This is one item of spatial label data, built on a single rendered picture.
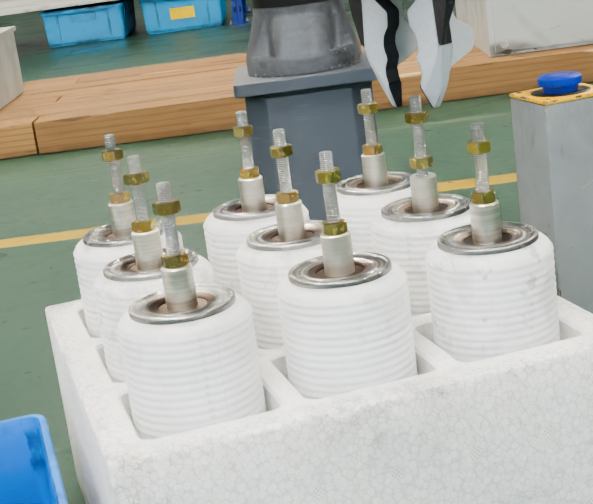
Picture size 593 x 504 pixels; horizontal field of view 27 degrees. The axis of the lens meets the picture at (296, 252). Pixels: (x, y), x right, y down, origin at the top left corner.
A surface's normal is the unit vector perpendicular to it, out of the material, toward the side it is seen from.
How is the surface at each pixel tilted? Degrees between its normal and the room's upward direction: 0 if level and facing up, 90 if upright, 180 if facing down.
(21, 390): 0
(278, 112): 90
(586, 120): 90
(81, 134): 90
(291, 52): 72
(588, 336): 0
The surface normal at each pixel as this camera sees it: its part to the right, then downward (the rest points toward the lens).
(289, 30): -0.26, 0.00
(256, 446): 0.29, 0.22
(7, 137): 0.02, 0.27
